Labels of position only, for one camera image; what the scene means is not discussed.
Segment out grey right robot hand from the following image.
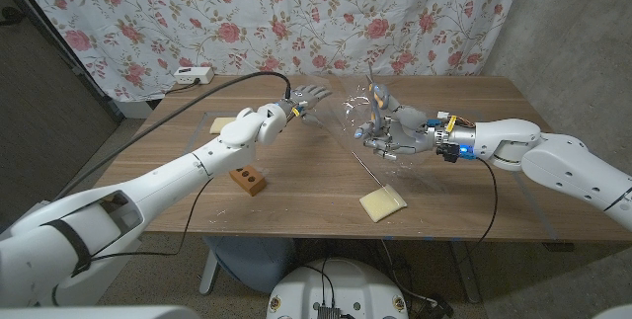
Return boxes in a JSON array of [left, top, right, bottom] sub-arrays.
[[353, 89, 478, 162]]

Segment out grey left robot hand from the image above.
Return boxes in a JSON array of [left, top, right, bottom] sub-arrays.
[[284, 84, 334, 127]]

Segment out transparent cling film sheet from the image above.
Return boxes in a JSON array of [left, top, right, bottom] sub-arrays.
[[295, 74, 445, 206]]

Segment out grey yellow handled scissors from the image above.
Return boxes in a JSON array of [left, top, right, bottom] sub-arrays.
[[366, 64, 392, 138]]

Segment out brown wooden block with holes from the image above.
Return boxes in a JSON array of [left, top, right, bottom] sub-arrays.
[[228, 164, 268, 198]]

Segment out yellow sponge near front edge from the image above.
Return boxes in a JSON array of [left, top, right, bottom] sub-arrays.
[[358, 184, 409, 224]]

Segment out yellow sponge at left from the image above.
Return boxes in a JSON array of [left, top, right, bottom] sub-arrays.
[[208, 117, 238, 135]]

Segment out floral backdrop cloth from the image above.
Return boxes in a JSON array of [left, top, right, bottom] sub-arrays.
[[7, 0, 529, 103]]

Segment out white power strip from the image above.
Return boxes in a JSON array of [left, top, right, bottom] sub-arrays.
[[173, 65, 215, 86]]

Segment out grey metal table leg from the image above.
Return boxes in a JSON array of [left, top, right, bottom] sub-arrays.
[[451, 239, 483, 304], [198, 249, 218, 294]]

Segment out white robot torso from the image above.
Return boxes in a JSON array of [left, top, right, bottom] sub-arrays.
[[266, 258, 410, 319]]

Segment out blue grey round stool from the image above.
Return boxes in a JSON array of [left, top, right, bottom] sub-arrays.
[[204, 236, 297, 294]]

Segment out black power adapter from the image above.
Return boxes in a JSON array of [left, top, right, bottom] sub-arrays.
[[417, 293, 455, 319]]

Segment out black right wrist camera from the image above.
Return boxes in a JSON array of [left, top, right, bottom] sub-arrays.
[[436, 141, 476, 164]]

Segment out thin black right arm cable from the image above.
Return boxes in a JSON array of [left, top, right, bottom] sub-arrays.
[[457, 157, 500, 255]]

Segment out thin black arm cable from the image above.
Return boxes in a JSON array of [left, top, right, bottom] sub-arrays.
[[457, 157, 500, 255], [73, 177, 214, 267]]

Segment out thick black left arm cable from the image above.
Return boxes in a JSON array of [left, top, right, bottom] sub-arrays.
[[52, 70, 293, 202]]

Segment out black power strip cord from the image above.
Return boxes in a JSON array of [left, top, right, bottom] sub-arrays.
[[165, 79, 201, 96]]

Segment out black torso cable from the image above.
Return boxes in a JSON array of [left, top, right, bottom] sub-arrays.
[[301, 258, 337, 308]]

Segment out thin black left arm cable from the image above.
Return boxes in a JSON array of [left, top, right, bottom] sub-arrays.
[[73, 177, 214, 267]]

